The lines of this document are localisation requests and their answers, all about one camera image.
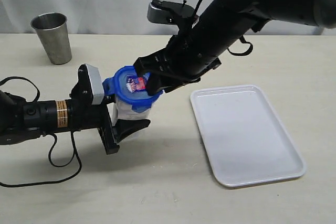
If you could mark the blue plastic lid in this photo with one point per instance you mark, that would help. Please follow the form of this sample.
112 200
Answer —
130 91

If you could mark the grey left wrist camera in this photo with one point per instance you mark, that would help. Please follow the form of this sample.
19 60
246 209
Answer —
96 84

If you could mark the white rectangular tray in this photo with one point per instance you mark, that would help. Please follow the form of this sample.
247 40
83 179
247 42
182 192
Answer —
245 141

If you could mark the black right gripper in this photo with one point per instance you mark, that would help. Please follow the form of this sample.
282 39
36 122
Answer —
174 66

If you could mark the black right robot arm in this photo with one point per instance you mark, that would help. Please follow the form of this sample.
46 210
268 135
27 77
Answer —
201 39

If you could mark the clear plastic container with label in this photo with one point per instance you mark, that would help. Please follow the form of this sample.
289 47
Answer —
124 111

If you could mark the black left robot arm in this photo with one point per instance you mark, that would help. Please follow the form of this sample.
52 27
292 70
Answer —
22 120

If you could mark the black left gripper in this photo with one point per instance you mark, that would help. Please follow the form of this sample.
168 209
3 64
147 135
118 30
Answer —
86 116

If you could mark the stainless steel cup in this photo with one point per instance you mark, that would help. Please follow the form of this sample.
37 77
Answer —
51 29

